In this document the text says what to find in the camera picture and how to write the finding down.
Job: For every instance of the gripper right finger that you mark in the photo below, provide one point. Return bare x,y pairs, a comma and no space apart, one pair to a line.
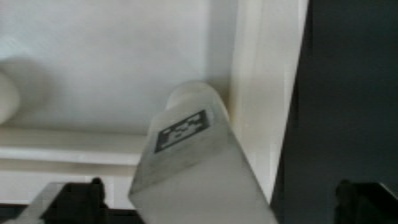
367,203

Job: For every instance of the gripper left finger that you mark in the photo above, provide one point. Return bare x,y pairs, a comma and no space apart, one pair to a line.
68,204

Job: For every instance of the white table leg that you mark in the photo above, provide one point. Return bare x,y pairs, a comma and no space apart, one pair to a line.
195,185

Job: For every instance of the white square tabletop part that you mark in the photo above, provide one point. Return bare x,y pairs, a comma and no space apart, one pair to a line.
97,55

